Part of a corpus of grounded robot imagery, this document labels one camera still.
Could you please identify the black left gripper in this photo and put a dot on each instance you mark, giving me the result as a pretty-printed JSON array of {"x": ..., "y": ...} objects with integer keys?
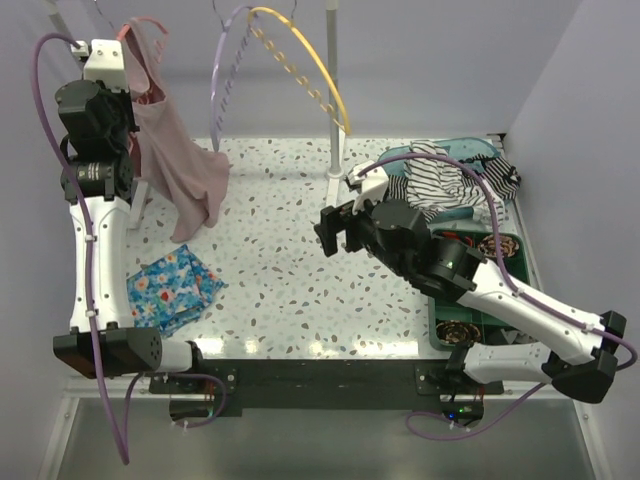
[{"x": 125, "y": 99}]

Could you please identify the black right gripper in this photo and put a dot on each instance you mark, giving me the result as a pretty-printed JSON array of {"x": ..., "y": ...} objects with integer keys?
[{"x": 343, "y": 218}]

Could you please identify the pink tank top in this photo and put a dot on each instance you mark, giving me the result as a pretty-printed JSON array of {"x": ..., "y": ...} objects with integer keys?
[{"x": 193, "y": 179}]

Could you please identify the pink plastic hanger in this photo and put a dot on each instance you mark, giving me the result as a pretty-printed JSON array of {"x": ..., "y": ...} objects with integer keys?
[{"x": 143, "y": 41}]

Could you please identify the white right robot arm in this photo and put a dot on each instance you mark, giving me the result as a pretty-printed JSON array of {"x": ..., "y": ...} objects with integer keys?
[{"x": 572, "y": 350}]

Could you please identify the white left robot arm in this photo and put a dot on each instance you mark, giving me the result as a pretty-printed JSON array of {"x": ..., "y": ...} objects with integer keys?
[{"x": 102, "y": 338}]

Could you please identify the grey white hanger rack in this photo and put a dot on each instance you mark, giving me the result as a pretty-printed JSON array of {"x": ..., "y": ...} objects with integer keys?
[{"x": 81, "y": 50}]

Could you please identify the yellow plastic hanger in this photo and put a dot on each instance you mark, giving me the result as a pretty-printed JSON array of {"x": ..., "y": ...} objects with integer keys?
[{"x": 309, "y": 71}]

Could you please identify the purple plastic hanger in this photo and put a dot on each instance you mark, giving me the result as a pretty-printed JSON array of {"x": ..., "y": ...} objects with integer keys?
[{"x": 220, "y": 90}]

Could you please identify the teal plastic basket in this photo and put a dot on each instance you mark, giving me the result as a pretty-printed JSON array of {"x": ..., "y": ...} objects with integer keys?
[{"x": 450, "y": 215}]

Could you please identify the black white striped garment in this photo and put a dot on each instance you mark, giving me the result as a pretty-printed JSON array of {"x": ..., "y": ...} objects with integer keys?
[{"x": 440, "y": 180}]

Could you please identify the green compartment tray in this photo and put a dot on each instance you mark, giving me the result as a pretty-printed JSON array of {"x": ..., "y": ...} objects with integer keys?
[{"x": 451, "y": 323}]

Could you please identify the blue floral cloth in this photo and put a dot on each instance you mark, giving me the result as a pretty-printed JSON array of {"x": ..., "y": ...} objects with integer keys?
[{"x": 172, "y": 292}]

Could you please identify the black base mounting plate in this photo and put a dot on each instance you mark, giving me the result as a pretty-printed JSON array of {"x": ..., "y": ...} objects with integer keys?
[{"x": 357, "y": 384}]

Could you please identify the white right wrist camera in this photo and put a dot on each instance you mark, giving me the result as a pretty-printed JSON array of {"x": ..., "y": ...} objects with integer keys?
[{"x": 370, "y": 182}]

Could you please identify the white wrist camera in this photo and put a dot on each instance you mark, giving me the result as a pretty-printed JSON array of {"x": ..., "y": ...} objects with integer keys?
[
  {"x": 106, "y": 64},
  {"x": 370, "y": 182}
]

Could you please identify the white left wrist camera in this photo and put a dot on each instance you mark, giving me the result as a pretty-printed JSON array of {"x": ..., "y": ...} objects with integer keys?
[{"x": 106, "y": 64}]

